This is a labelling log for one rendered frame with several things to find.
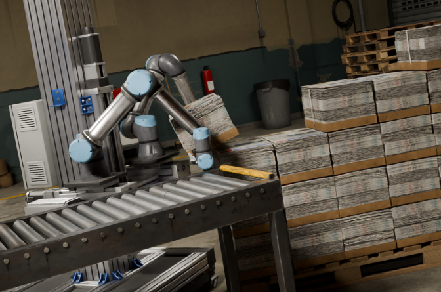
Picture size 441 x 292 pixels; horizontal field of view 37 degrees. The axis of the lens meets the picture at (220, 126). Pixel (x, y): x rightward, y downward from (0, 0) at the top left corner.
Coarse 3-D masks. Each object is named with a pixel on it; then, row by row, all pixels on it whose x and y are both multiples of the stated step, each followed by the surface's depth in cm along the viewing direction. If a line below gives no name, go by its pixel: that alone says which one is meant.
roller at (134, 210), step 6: (108, 198) 279; (114, 198) 275; (108, 204) 276; (114, 204) 269; (120, 204) 264; (126, 204) 260; (132, 204) 258; (126, 210) 256; (132, 210) 250; (138, 210) 246; (144, 210) 243
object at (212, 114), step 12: (216, 96) 343; (192, 108) 341; (204, 108) 337; (216, 108) 337; (204, 120) 337; (216, 120) 338; (228, 120) 339; (180, 132) 336; (216, 132) 338; (192, 144) 337
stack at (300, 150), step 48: (240, 144) 353; (288, 144) 340; (336, 144) 344; (384, 144) 349; (432, 144) 352; (288, 192) 341; (336, 192) 347; (384, 192) 350; (240, 240) 341; (288, 240) 350; (336, 240) 348; (384, 240) 352; (240, 288) 356
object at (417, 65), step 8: (400, 64) 379; (408, 64) 369; (416, 64) 359; (424, 64) 350; (432, 64) 347; (440, 64) 348; (432, 104) 349; (440, 104) 350; (432, 112) 350; (440, 152) 352
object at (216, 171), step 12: (168, 180) 296; (120, 192) 286; (132, 192) 284; (72, 204) 277; (84, 204) 275; (24, 216) 268; (60, 216) 271; (12, 228) 262; (0, 240) 260; (24, 240) 264
